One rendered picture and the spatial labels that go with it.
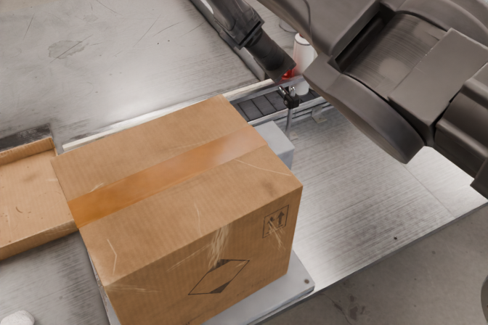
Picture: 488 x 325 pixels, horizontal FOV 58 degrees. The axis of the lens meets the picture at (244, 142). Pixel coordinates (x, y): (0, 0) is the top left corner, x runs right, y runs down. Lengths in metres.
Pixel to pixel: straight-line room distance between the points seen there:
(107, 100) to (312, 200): 0.62
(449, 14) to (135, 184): 0.48
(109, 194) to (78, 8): 1.12
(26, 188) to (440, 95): 0.95
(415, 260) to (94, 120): 1.38
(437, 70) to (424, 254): 1.76
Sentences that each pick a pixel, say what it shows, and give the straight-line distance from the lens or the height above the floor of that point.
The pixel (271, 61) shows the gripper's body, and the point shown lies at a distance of 1.01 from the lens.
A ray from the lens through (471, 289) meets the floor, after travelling 2.01.
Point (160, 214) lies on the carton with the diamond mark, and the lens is 0.62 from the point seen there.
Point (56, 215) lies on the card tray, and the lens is 1.02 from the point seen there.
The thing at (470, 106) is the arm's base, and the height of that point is 1.47.
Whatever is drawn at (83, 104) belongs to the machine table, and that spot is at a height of 0.83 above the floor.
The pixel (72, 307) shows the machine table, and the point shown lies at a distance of 0.91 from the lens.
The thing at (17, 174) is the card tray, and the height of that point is 0.83.
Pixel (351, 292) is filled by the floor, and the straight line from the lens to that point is 1.84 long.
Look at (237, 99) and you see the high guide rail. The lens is 1.01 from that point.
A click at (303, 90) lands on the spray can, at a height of 0.90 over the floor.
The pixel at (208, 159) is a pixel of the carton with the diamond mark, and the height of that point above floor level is 1.12.
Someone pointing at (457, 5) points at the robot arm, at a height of 1.49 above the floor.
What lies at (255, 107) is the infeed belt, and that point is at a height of 0.88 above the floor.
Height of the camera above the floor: 1.62
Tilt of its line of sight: 46 degrees down
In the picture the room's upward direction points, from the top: 1 degrees clockwise
